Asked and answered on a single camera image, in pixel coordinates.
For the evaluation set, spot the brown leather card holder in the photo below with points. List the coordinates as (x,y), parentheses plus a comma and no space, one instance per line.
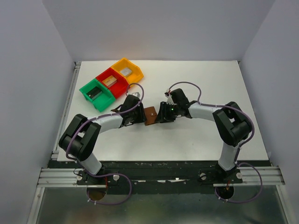
(151,115)

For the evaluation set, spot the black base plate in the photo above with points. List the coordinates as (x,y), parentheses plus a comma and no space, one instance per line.
(159,177)

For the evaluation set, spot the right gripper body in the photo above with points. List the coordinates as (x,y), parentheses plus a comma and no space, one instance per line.
(164,113)

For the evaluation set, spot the gold metal block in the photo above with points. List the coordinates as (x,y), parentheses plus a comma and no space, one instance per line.
(110,81)

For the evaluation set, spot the green plastic bin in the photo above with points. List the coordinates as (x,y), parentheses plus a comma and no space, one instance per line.
(102,102)

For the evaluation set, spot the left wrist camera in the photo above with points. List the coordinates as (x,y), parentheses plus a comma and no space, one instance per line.
(136,94)

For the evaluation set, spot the silver metal block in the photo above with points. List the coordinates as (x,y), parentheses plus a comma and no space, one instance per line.
(126,72)

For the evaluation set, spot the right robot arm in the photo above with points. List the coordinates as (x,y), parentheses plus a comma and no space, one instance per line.
(234,126)

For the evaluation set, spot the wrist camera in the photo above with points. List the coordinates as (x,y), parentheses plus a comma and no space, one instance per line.
(136,94)
(169,98)

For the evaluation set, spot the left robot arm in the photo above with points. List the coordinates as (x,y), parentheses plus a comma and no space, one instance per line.
(81,134)

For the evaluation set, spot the yellow plastic bin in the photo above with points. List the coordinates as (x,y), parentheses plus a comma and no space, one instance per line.
(137,74)

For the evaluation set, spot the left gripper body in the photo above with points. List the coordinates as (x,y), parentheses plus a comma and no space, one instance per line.
(140,114)

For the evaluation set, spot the dark metal block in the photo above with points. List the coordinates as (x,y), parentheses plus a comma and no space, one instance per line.
(94,93)

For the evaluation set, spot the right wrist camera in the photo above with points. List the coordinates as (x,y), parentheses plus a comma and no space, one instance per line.
(169,98)

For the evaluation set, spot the red plastic bin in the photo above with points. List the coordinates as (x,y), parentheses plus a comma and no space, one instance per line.
(119,88)

